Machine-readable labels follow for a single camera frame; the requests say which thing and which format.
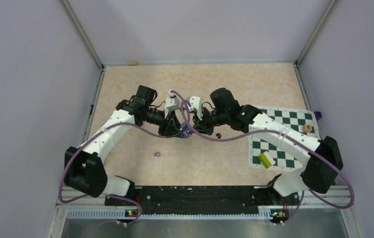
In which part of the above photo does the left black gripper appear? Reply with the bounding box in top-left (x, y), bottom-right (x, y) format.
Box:
top-left (141, 106), bottom-right (184, 138)

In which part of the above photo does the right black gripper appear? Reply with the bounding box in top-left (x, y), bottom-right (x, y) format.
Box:
top-left (192, 106), bottom-right (229, 136)

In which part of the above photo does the purple grey earbud charging case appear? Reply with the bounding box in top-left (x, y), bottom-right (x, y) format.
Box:
top-left (180, 122), bottom-right (193, 138)

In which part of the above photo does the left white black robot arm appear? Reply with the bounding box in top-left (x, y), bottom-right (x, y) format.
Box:
top-left (61, 85), bottom-right (186, 205)

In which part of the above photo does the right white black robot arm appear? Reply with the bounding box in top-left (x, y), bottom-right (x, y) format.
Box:
top-left (188, 88), bottom-right (343, 204)

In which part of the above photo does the lime green white brick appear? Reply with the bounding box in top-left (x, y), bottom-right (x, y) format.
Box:
top-left (258, 151), bottom-right (275, 169)

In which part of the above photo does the green white chessboard mat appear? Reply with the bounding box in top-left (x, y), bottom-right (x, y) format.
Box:
top-left (248, 106), bottom-right (320, 172)

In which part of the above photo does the wooden letter cube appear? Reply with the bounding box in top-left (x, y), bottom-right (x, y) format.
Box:
top-left (302, 124), bottom-right (313, 133)

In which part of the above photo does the purple object beside table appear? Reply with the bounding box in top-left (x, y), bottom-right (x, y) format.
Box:
top-left (314, 111), bottom-right (322, 121)

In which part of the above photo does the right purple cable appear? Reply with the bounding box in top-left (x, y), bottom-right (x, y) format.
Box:
top-left (180, 100), bottom-right (355, 226)

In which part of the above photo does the purple cable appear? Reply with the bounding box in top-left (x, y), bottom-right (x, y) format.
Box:
top-left (180, 100), bottom-right (355, 226)
top-left (57, 89), bottom-right (194, 227)

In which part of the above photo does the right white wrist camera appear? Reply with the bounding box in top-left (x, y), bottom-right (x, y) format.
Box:
top-left (188, 96), bottom-right (203, 120)

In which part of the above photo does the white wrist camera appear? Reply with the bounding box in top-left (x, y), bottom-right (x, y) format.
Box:
top-left (164, 93), bottom-right (180, 118)
top-left (188, 96), bottom-right (203, 120)

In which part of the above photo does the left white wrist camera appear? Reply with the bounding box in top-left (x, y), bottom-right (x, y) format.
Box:
top-left (164, 93), bottom-right (180, 118)

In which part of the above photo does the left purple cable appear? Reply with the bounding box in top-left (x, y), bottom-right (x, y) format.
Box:
top-left (57, 89), bottom-right (194, 227)

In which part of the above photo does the small wooden block at wall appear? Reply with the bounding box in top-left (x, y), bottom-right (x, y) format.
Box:
top-left (128, 61), bottom-right (138, 66)

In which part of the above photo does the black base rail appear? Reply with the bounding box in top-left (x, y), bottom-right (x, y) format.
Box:
top-left (105, 185), bottom-right (279, 217)

